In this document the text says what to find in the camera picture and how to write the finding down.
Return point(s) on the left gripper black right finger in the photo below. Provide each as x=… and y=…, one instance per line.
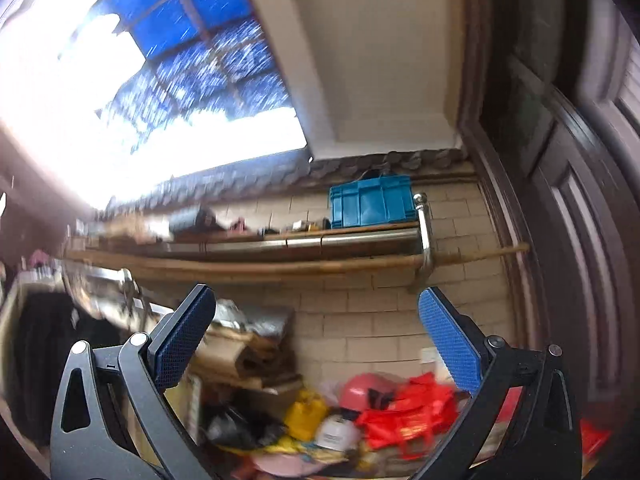
x=543, y=438

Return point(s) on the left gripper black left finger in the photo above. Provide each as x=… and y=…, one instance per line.
x=111, y=418

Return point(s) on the red fabric tote bag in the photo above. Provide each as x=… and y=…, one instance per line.
x=421, y=410

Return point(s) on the black plastic bag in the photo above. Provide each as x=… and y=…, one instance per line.
x=245, y=431

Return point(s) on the pink helmet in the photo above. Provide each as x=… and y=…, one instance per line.
x=367, y=391

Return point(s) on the white helmet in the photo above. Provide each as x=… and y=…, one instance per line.
x=337, y=434

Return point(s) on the yellow shopping bag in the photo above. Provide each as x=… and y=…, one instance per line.
x=306, y=414

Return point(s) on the blue plastic crate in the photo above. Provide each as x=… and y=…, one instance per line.
x=372, y=202

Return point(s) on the dark wooden door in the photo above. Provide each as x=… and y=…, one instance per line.
x=550, y=114

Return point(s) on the metal pipe rail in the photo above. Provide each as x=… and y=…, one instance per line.
x=303, y=255

